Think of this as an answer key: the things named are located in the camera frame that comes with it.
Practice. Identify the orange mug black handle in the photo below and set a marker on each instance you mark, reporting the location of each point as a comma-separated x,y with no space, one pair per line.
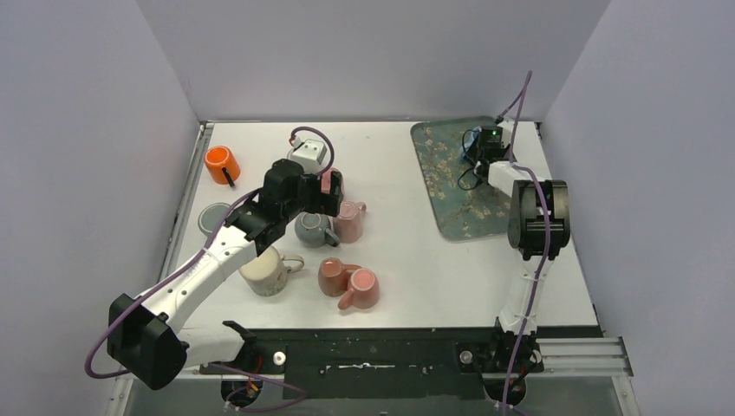
222,165

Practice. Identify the terracotta pink mug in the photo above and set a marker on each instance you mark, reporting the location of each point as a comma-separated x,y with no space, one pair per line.
333,275

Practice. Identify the sage green mug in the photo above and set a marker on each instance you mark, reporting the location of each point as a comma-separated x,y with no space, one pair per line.
209,217

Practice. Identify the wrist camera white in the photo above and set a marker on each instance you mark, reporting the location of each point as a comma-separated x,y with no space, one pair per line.
506,126
309,154

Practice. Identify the cream speckled mug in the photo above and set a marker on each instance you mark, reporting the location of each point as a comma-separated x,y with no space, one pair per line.
268,274

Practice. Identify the teal floral tray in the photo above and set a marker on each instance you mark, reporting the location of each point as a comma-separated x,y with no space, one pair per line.
463,208

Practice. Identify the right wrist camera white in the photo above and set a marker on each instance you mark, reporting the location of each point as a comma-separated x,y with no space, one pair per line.
506,126

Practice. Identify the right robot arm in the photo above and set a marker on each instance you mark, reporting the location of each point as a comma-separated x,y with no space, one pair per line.
538,225

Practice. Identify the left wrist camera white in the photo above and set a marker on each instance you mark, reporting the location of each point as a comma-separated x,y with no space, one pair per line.
309,154

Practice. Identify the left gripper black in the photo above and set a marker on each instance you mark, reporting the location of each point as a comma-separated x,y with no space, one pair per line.
331,191

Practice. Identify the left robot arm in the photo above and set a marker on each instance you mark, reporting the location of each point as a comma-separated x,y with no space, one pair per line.
148,334

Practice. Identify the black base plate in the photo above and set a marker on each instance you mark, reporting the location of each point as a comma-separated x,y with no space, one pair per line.
371,363

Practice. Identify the pink ghost pattern mug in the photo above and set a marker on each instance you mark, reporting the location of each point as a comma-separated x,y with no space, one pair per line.
332,182

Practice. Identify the light pink faceted mug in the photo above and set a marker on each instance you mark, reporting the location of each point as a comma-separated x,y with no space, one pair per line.
348,224

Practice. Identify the aluminium rail frame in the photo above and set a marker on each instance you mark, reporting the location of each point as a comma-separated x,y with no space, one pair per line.
426,280

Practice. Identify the salmon pink mug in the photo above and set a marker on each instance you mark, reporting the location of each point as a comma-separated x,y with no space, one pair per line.
363,291

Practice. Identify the grey-blue glazed mug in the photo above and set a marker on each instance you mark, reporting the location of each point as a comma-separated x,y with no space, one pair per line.
315,230

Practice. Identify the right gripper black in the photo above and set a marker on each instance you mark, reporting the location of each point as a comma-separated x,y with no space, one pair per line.
471,152

